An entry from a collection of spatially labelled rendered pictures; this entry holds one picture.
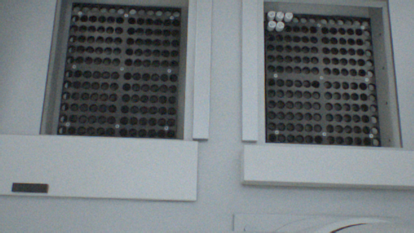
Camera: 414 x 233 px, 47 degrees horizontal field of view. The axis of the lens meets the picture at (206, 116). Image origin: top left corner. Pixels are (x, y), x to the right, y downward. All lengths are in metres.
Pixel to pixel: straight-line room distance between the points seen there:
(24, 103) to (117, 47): 0.17
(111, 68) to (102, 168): 0.18
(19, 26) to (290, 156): 0.44
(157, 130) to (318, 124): 0.25
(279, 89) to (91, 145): 0.30
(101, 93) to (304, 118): 0.31
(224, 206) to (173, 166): 0.09
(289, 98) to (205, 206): 0.22
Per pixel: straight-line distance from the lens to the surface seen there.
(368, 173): 0.67
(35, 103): 0.71
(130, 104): 0.73
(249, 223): 0.64
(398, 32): 0.80
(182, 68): 0.82
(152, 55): 0.76
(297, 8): 0.90
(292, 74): 0.77
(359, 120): 0.77
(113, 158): 0.65
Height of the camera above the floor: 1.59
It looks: 73 degrees down
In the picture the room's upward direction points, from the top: 12 degrees clockwise
